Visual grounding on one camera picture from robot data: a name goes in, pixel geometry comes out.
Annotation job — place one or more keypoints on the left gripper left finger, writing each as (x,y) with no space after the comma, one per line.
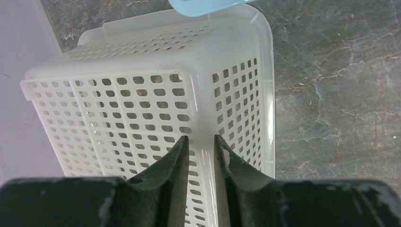
(160,191)

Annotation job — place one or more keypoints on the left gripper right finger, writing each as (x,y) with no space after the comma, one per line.
(245,196)

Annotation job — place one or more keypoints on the large white perforated basket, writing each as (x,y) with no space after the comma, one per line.
(120,100)

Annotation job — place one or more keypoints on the blue plastic basket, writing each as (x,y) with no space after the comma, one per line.
(195,8)

